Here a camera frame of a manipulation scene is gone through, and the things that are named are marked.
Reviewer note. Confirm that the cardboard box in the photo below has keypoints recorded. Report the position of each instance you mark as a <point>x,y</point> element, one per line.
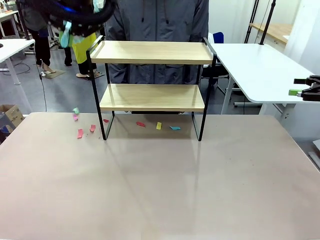
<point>12,116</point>

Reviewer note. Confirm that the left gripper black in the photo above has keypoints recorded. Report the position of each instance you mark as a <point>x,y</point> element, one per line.
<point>83,28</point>

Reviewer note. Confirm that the bystander in black clothes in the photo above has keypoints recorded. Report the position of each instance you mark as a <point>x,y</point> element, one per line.
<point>41,47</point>

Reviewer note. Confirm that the person in grey jacket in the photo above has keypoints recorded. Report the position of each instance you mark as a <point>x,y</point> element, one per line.
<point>160,25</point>

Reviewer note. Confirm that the yellow paper scrap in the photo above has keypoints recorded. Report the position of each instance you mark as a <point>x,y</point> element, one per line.
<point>159,125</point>

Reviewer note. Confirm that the grey metal rail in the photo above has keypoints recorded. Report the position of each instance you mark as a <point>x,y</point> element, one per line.
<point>315,155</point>

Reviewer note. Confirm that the teal paper scrap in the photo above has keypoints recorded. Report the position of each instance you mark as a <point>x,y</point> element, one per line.
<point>175,128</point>

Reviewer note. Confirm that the bystander with yellow apron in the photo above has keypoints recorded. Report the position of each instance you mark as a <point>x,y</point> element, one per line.
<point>80,52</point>

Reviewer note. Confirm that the wooden background desk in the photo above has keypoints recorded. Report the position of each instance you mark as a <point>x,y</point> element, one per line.
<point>275,30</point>

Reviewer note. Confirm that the blue office chair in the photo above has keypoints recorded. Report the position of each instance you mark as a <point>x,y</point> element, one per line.
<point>219,37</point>

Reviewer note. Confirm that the large white side table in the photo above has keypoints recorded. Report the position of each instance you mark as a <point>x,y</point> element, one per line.
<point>260,67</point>

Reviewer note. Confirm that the white background desk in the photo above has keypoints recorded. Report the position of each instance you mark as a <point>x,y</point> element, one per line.
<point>7,16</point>

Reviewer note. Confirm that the teal chenille duster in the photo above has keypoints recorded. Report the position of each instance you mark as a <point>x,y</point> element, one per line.
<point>65,37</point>

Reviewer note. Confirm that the black stand pole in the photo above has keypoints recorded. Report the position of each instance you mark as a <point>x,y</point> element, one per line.
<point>268,22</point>

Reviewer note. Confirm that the black metal wooden two-tier shelf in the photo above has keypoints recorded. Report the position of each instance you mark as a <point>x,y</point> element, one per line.
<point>150,100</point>

